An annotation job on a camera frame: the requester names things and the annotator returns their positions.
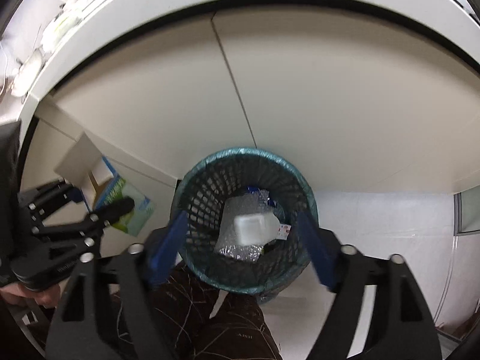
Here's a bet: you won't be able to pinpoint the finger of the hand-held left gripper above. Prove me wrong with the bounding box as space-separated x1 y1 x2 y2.
19 180 82 217
32 197 136 236

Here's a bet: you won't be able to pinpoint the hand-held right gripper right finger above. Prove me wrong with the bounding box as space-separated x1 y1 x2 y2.
296 212 443 360

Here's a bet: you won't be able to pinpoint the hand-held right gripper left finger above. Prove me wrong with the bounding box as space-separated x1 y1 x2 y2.
47 210 190 360

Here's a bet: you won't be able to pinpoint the green medicine box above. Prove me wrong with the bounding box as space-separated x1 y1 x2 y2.
55 132 155 238

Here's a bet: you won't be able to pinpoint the black mesh trash basket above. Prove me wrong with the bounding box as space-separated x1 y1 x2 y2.
170 146 319 297

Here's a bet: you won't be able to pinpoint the bubble wrap sheet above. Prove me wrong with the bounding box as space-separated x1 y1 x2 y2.
214 193 280 262

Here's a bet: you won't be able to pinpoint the blue snack packet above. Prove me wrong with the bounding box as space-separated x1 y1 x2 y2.
245 184 278 209

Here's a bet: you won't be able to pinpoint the person's left hand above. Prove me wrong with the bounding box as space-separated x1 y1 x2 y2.
0 282 64 309

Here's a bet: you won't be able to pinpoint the brown patterned pants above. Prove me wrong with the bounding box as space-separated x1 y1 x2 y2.
109 260 283 360

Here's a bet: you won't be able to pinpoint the white cabinet door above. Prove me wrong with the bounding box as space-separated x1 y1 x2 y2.
22 11 257 196

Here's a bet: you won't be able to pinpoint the patterned white bowl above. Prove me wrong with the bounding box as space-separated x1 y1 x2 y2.
9 50 44 97

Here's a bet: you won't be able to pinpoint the glass container green lid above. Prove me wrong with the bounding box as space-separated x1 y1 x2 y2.
43 5 89 51

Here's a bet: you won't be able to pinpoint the grey door frame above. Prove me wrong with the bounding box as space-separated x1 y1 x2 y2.
453 187 480 238

